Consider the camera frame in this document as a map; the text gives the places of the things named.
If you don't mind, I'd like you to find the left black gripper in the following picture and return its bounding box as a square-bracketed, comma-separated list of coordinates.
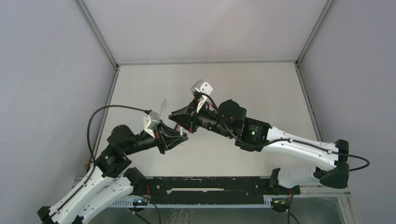
[124, 118, 188, 155]

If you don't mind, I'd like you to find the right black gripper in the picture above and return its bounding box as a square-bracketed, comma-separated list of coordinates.
[170, 98, 234, 140]

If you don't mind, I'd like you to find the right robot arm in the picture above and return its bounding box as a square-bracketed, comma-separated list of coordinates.
[169, 99, 349, 194]

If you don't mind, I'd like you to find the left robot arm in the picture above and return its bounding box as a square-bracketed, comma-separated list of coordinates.
[37, 122, 188, 224]

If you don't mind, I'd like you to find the blue capped white marker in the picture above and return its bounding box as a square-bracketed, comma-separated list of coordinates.
[160, 99, 167, 118]

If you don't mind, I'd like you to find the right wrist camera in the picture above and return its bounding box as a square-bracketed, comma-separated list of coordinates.
[190, 79, 213, 112]

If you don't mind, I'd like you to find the left camera cable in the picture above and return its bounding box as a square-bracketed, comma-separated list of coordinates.
[40, 105, 152, 224]

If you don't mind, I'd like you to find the aluminium frame back rail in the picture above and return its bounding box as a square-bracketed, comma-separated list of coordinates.
[118, 59, 297, 67]

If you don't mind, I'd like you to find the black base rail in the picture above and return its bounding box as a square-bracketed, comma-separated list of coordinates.
[133, 176, 300, 205]

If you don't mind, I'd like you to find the white cable tray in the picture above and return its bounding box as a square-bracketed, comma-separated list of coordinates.
[108, 198, 273, 209]

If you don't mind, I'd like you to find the aluminium frame right post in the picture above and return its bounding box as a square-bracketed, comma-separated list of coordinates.
[294, 0, 336, 140]

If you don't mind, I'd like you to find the aluminium frame post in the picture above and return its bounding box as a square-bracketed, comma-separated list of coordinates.
[74, 0, 119, 105]
[294, 0, 336, 140]

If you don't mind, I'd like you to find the aluminium frame left post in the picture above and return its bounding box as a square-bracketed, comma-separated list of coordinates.
[74, 0, 119, 105]

